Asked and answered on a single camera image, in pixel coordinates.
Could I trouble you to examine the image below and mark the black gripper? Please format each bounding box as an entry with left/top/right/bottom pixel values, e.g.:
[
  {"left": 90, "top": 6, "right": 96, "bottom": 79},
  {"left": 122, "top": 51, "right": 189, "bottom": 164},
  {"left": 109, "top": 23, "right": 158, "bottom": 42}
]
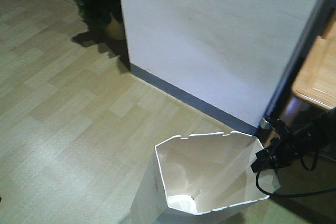
[{"left": 251, "top": 119, "right": 302, "bottom": 173}]

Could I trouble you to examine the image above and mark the white trash bin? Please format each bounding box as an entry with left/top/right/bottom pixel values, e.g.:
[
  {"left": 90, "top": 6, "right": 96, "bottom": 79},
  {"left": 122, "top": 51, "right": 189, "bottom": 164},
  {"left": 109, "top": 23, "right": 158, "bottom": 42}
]
[{"left": 131, "top": 131, "right": 280, "bottom": 223}]

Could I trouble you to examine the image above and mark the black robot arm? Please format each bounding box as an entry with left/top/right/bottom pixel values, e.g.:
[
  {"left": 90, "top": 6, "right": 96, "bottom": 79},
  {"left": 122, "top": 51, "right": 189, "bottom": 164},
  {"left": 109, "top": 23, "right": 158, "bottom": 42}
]
[{"left": 251, "top": 108, "right": 335, "bottom": 173}]

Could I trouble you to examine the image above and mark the light wooden desk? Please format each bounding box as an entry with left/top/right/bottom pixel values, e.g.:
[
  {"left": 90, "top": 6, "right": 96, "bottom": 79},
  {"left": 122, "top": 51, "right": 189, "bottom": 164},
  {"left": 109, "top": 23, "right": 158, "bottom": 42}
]
[{"left": 280, "top": 10, "right": 335, "bottom": 124}]

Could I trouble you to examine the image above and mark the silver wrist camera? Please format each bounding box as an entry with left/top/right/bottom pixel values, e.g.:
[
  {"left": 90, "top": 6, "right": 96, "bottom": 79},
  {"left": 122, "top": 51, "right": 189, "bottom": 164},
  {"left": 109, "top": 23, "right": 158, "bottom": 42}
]
[{"left": 259, "top": 116, "right": 271, "bottom": 130}]

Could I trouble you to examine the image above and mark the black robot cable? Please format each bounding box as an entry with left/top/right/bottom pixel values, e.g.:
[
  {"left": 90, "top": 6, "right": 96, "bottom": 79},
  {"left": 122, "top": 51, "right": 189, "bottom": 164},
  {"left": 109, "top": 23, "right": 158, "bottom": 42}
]
[{"left": 256, "top": 147, "right": 336, "bottom": 199}]

